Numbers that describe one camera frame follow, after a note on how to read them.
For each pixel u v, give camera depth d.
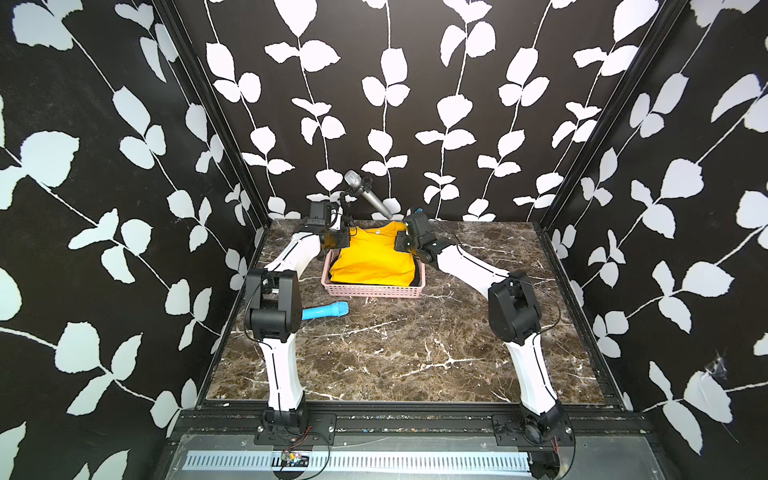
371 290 0.95
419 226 0.76
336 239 0.90
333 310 0.92
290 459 0.70
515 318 0.58
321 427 0.74
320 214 0.79
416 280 0.95
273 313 0.55
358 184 0.98
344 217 1.02
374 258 1.01
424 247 0.77
